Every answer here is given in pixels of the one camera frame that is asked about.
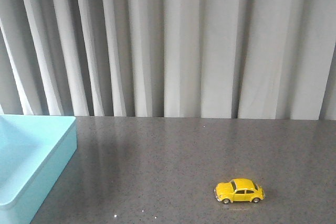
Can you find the yellow toy beetle car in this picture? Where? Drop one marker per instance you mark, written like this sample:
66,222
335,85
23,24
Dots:
239,190

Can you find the light blue tin box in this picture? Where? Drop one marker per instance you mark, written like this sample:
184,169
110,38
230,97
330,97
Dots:
35,149

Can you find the grey pleated curtain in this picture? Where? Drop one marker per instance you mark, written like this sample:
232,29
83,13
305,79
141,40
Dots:
231,59

